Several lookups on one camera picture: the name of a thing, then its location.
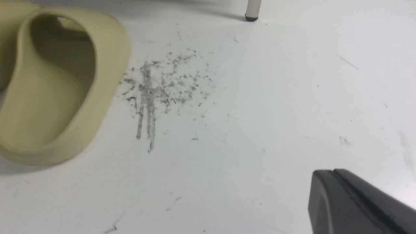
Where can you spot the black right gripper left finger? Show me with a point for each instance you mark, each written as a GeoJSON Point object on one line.
{"type": "Point", "coordinates": [335, 209]}

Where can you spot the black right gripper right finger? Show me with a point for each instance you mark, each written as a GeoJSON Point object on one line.
{"type": "Point", "coordinates": [392, 212]}

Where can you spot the stainless steel shoe rack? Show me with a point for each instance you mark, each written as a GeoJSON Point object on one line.
{"type": "Point", "coordinates": [252, 11]}

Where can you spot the right olive green slide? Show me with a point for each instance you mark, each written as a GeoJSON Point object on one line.
{"type": "Point", "coordinates": [60, 67]}

